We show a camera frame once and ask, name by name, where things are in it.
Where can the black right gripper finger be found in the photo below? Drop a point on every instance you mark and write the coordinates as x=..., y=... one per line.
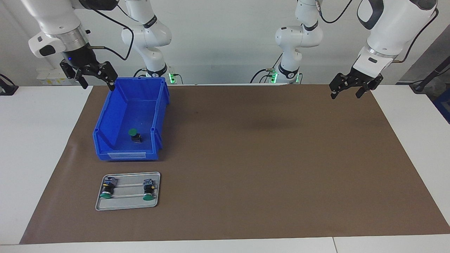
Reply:
x=72, y=70
x=105, y=72

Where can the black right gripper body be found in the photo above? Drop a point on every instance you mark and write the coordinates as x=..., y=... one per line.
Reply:
x=81, y=58

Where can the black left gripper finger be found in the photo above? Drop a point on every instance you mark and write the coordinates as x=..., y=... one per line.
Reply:
x=341, y=81
x=371, y=86

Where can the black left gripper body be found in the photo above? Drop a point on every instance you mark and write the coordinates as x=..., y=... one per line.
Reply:
x=362, y=77

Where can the green push button switch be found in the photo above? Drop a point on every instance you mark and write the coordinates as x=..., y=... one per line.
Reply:
x=135, y=137
x=107, y=189

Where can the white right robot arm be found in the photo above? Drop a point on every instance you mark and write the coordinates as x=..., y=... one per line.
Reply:
x=52, y=17

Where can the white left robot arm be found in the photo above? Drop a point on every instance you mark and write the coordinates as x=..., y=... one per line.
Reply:
x=390, y=28

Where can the green button with white block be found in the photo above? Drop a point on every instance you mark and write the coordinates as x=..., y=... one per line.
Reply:
x=149, y=191

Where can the black pole stand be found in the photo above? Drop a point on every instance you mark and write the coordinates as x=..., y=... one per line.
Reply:
x=418, y=87

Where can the blue plastic storage bin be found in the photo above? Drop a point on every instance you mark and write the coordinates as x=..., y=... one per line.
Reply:
x=116, y=119

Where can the black clamp base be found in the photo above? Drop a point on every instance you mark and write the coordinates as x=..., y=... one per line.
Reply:
x=7, y=88

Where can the blue crate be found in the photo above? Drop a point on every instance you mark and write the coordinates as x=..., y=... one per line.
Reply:
x=443, y=105

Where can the brown table mat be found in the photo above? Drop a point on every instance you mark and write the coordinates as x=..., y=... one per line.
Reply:
x=281, y=193

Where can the silver metal tray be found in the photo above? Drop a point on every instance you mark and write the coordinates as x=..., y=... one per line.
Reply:
x=128, y=203

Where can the white wall socket box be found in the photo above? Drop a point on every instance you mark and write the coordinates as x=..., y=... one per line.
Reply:
x=49, y=79

